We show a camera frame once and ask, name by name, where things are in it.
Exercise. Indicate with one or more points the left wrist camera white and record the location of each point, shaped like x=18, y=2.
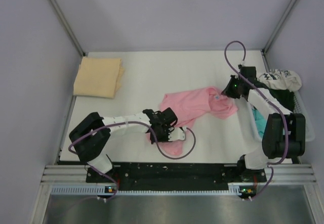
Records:
x=177, y=134

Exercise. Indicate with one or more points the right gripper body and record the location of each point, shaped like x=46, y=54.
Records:
x=233, y=87

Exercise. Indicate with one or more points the right corner aluminium post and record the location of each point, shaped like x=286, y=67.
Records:
x=280, y=25

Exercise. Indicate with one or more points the pink t shirt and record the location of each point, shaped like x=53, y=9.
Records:
x=190, y=105

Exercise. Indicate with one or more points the folded beige t shirt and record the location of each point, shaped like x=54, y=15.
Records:
x=98, y=77

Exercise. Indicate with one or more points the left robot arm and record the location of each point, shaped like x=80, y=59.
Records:
x=89, y=138

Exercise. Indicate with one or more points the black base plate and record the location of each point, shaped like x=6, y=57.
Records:
x=181, y=176

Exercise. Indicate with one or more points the left corner aluminium post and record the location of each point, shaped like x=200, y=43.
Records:
x=66, y=27

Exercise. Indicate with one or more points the dark green t shirt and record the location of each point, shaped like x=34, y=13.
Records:
x=285, y=97

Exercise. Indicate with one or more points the white printed t shirt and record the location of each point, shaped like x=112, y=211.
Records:
x=281, y=80

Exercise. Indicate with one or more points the teal t shirt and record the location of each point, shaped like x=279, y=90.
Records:
x=260, y=122

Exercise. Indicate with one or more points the corner aluminium post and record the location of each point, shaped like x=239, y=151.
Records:
x=280, y=25
x=66, y=27

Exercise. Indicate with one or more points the grey slotted cable duct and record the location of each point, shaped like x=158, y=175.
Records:
x=71, y=190

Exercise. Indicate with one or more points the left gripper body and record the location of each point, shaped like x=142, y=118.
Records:
x=162, y=135

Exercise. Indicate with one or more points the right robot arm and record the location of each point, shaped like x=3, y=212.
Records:
x=285, y=132

